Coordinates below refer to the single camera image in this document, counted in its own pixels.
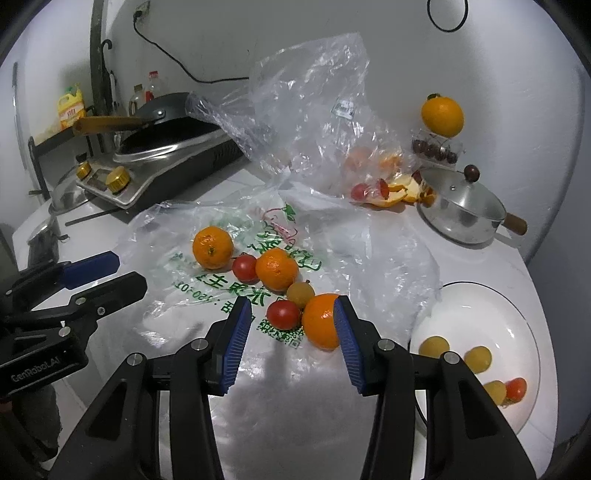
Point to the thin black stick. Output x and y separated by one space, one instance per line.
92 216

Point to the clear crumpled plastic bag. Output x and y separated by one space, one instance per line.
300 92

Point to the mandarin orange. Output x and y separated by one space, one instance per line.
321 323
276 270
212 248

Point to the black metal rack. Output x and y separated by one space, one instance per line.
37 166

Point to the red cherry tomato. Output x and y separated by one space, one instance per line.
244 268
516 388
360 191
382 187
283 314

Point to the red capped bottle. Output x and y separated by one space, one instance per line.
151 90

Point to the person's left forearm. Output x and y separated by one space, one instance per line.
39 420

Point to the domed steel lid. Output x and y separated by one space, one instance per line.
69 196

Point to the clear box of dark grapes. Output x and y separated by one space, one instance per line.
434 150

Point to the orange peel pile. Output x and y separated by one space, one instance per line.
401 189

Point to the steel induction cooker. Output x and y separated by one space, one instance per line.
184 168

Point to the white plate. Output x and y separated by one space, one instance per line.
461 314

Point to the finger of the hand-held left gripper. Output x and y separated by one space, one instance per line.
115 295
92 267

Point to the green printed plastic bag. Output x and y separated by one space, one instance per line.
152 258

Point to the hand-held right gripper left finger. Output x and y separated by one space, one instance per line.
233 346

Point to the grey wall pipe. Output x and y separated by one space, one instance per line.
98 55

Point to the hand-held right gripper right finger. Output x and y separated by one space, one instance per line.
348 346

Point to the small yellow-green fruit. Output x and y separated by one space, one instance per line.
300 294
478 359
434 347
495 391

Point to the steel pot with lid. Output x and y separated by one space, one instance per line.
457 212

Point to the white wall socket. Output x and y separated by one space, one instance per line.
143 8

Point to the large orange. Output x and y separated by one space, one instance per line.
442 115

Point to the yellow cooking oil bottle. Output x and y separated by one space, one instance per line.
71 110

